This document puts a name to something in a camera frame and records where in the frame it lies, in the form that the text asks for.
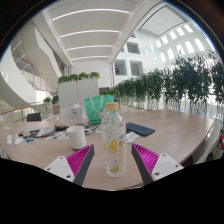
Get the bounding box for clear lemon drink bottle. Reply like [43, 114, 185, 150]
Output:
[99, 101, 128, 178]

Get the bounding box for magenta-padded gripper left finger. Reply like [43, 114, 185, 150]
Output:
[44, 144, 95, 187]

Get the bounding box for small potted plant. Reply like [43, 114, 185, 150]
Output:
[43, 95, 61, 115]

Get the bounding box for white mug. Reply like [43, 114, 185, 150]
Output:
[66, 125, 88, 150]

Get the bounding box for white open notebook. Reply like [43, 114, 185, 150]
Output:
[34, 123, 57, 138]

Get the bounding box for clear tumbler with white lid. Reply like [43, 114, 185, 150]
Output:
[70, 103, 83, 126]

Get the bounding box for colourful sticker sheet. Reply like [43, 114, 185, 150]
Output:
[46, 131, 69, 141]

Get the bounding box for green tote bag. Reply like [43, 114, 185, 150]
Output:
[83, 94, 115, 126]

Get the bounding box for white partition with green plants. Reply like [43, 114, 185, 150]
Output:
[57, 71, 101, 109]

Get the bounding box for black chair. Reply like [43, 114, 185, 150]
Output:
[26, 112, 43, 123]

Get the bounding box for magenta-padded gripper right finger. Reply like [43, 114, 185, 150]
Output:
[131, 143, 185, 186]

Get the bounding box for ceiling light strips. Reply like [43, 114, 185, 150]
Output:
[51, 8, 131, 62]

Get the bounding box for dark blue keyboard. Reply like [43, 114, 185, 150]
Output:
[125, 122, 157, 137]

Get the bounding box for row of potted trees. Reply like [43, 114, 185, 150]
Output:
[114, 54, 224, 116]

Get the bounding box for black flat device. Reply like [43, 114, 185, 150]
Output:
[55, 124, 69, 132]

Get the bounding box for small white card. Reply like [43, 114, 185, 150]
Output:
[125, 131, 140, 144]

